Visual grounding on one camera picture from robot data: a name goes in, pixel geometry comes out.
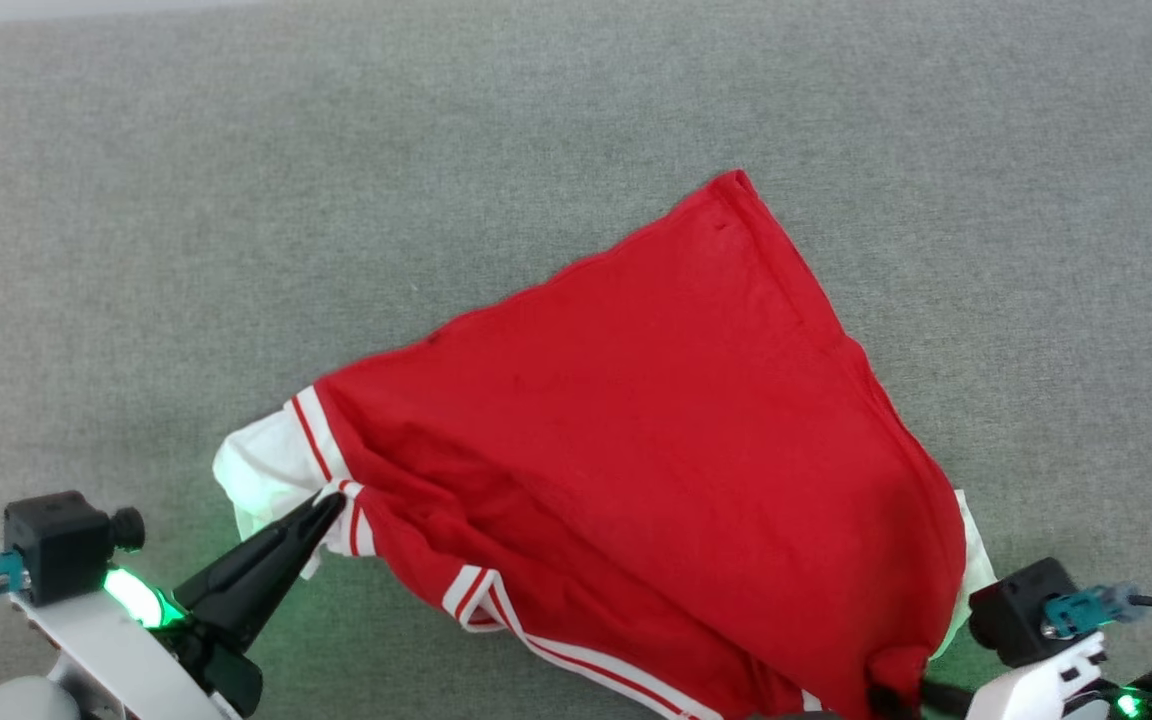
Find red and white sports shirt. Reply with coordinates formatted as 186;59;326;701
213;170;997;720

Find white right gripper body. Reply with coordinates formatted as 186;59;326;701
966;632;1152;720

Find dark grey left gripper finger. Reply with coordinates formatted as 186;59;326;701
174;495;345;651

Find grey fabric sofa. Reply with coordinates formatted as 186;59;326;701
0;0;1152;720

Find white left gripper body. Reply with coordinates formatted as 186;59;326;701
11;568;264;720

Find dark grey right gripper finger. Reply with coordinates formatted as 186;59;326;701
868;680;972;720

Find teal right camera connector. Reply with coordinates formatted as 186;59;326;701
1041;585;1144;641

